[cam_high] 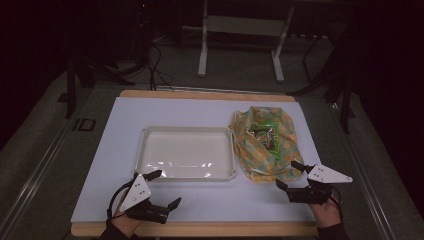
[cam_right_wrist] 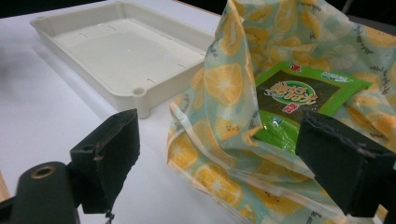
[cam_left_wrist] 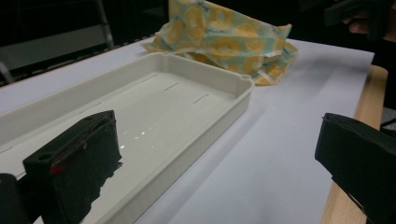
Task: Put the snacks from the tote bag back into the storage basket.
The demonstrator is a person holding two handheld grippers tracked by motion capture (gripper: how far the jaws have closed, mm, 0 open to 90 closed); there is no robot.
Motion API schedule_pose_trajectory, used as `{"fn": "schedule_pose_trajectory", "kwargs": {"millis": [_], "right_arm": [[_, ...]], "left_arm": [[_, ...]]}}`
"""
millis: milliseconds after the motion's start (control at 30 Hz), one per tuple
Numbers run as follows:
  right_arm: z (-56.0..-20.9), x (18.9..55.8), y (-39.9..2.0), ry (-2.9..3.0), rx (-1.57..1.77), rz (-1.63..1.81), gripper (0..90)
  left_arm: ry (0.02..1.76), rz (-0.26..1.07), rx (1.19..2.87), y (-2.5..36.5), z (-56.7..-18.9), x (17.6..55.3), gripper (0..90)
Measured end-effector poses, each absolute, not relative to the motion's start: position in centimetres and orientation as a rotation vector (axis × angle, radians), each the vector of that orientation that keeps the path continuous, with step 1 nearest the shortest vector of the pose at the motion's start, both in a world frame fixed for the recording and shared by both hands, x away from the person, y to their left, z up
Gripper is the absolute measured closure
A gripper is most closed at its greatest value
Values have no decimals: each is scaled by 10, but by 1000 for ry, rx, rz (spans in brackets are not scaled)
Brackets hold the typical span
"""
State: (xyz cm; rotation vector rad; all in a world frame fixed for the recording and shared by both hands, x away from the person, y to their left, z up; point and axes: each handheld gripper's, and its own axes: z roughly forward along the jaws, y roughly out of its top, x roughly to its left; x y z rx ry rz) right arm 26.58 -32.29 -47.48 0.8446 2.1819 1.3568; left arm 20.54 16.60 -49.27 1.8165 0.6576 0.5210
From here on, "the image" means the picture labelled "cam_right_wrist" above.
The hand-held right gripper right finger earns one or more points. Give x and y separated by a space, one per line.
345 168

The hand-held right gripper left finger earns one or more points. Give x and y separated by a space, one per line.
107 155

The green snack packet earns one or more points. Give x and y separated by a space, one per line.
295 96

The cream plastic tray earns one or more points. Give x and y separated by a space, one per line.
124 59

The lemon print plastic bag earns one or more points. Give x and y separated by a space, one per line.
224 93

